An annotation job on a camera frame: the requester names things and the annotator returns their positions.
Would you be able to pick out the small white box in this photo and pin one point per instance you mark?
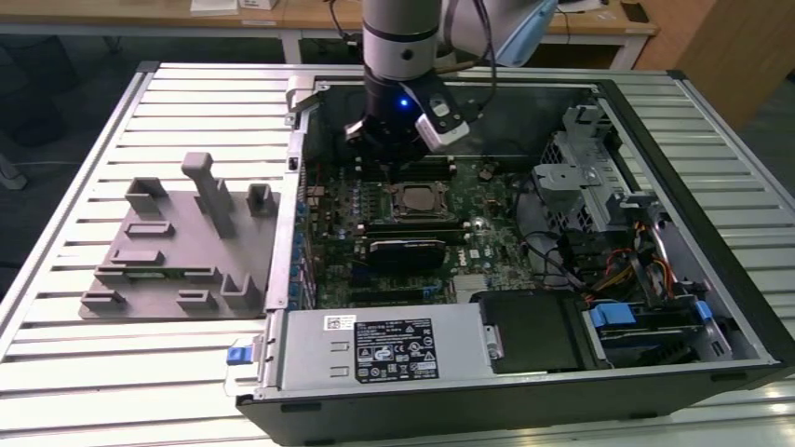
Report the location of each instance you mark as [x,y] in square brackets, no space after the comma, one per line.
[259,4]

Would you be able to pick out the silver finned heatsink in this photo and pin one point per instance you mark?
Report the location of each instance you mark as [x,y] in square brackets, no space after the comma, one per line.
[474,286]

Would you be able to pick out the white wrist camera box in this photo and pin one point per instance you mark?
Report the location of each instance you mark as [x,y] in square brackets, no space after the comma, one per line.
[445,132]

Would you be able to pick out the hard disk in blue carrier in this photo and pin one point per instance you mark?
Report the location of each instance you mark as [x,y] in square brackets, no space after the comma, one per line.
[612,316]

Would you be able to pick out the white stand foot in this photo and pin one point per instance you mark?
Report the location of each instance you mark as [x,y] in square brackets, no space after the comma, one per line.
[13,174]

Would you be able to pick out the black open PC case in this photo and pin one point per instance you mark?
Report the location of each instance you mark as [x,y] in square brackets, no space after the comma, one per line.
[435,419]

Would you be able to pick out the wooden desk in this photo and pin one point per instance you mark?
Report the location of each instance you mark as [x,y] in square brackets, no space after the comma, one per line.
[186,21]

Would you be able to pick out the silver power supply unit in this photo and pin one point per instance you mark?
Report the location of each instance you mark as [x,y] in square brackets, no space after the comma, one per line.
[311,344]

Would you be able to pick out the grey parts rack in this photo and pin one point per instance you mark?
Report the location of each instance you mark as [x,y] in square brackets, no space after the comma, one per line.
[199,261]

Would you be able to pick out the blue case latch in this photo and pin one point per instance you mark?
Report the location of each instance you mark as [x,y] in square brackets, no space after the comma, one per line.
[239,356]

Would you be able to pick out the green motherboard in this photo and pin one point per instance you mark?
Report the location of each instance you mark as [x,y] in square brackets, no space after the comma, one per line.
[497,242]

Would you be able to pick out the black graphics card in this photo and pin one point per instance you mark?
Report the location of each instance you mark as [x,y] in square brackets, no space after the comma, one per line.
[407,255]

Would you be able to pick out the grey metal drive cage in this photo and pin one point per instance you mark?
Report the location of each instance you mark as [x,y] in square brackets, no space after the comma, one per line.
[578,186]

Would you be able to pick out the green RAM stick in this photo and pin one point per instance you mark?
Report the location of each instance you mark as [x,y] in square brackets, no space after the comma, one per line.
[153,274]

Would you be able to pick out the CPU socket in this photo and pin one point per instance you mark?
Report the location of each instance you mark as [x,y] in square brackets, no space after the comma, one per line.
[390,215]

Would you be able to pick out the white paper box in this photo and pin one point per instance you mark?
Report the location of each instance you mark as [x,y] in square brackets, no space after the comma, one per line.
[213,5]

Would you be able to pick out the thin metal locking lever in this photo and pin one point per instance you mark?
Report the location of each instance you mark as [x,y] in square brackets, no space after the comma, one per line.
[389,179]

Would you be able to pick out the black phone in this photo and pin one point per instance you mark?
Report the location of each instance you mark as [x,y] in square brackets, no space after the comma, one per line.
[637,11]

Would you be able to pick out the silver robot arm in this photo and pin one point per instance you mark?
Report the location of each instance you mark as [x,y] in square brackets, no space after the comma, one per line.
[401,42]

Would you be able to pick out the wooden cabinet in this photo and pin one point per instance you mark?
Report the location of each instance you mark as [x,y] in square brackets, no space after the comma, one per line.
[733,56]

